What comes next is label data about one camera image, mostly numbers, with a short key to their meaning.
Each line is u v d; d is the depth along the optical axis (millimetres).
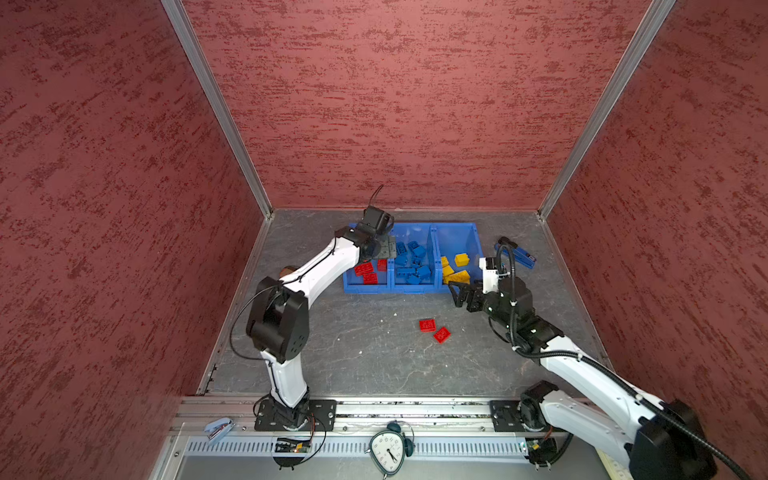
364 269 1003
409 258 1051
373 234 696
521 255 1039
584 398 508
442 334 878
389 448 668
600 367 491
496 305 681
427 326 896
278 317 478
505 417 736
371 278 986
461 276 957
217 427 710
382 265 984
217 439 701
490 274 712
